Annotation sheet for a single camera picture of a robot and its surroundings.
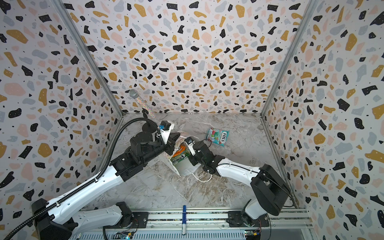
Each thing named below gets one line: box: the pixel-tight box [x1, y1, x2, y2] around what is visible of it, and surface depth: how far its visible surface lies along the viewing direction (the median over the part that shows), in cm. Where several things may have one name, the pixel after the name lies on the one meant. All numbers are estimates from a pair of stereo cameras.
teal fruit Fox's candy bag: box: [205, 127, 230, 147], surface depth 107 cm
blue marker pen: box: [182, 205, 187, 235], surface depth 75 cm
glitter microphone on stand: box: [129, 89, 156, 119], surface depth 92 cm
